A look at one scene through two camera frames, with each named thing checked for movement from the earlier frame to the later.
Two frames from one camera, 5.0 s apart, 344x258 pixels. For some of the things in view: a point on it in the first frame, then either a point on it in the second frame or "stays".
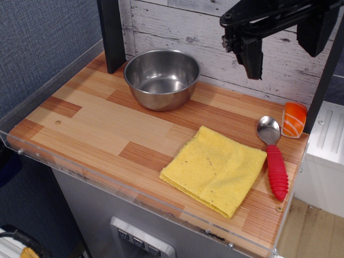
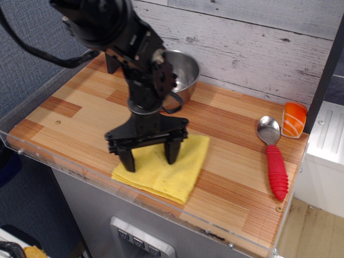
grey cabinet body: (92, 203) stays
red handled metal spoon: (269, 129) stays
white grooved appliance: (320, 182) stays
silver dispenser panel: (128, 241) stays
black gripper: (258, 19) to (148, 128)
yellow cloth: (215, 170) to (154, 173)
